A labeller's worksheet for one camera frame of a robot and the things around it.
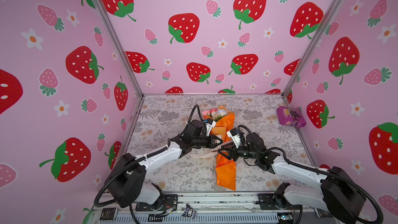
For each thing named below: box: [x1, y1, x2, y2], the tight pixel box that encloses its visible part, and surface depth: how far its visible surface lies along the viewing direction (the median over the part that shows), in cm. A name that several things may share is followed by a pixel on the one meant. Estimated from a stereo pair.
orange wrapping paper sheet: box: [202, 105, 237, 191], surface depth 81 cm
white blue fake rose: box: [216, 108, 230, 118], surface depth 101 cm
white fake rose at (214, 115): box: [210, 110, 219, 120], surface depth 103 cm
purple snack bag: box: [276, 106, 307, 129], surface depth 103 cm
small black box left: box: [99, 207, 117, 221], surface depth 71 cm
